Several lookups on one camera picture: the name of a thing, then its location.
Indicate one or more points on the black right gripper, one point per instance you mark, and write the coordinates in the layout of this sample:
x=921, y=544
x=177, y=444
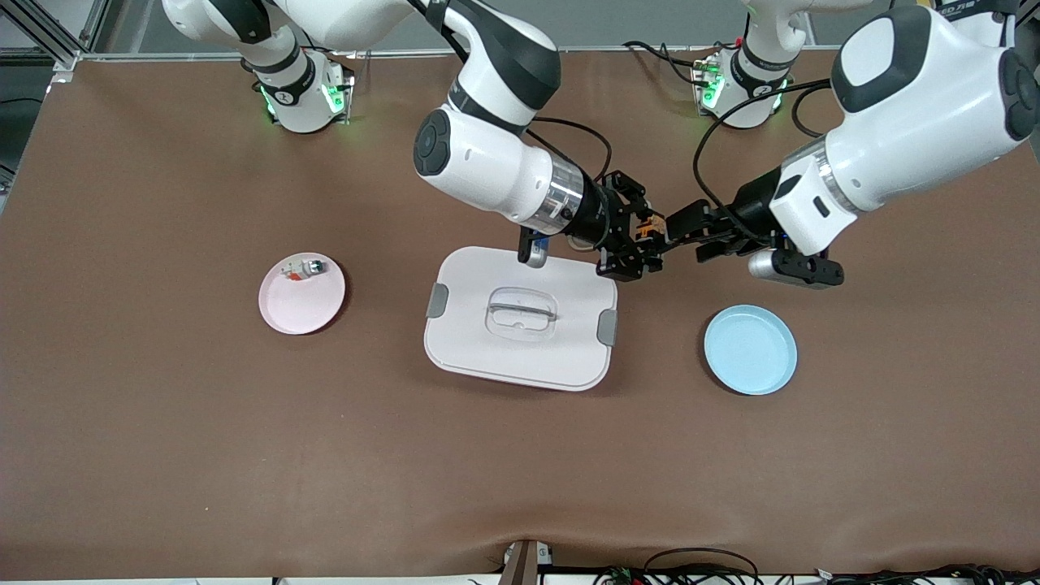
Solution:
x=602, y=218

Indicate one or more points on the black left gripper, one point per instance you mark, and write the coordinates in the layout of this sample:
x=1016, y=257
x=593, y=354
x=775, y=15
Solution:
x=752, y=206

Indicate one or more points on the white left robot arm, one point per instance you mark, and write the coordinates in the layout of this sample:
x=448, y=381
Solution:
x=918, y=106

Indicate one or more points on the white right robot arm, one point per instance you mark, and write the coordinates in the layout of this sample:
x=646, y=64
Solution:
x=487, y=162

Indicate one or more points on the white lidded box grey latches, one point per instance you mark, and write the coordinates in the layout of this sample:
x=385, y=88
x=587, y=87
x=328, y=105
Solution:
x=520, y=349

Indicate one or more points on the light blue round plate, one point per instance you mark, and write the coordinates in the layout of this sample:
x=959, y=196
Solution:
x=750, y=351

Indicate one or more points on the brown table mat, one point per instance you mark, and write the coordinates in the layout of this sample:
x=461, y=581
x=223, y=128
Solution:
x=520, y=471

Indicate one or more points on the pink round plate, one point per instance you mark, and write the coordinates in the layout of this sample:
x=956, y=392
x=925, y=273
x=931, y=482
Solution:
x=302, y=313

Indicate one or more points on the silver table edge rail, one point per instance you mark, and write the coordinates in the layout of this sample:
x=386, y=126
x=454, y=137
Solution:
x=593, y=49

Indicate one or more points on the metal post with bracket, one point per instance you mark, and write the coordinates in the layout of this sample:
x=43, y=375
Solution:
x=524, y=565

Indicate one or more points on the aluminium frame profile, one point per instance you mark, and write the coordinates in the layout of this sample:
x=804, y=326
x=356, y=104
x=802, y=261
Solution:
x=49, y=32

